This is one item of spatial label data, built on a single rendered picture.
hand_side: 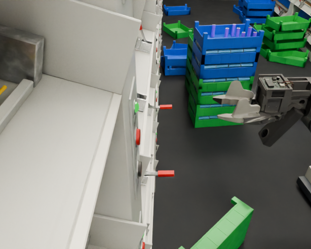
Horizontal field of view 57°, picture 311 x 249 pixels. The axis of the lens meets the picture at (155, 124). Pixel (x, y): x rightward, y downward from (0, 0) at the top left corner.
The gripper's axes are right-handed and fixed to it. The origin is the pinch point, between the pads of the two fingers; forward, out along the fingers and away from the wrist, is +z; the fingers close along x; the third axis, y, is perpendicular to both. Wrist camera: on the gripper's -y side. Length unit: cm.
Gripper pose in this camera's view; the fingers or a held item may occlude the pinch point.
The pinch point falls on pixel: (219, 109)
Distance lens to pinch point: 68.6
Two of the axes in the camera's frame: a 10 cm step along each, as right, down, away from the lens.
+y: -0.3, -8.1, -5.9
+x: -0.3, 5.9, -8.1
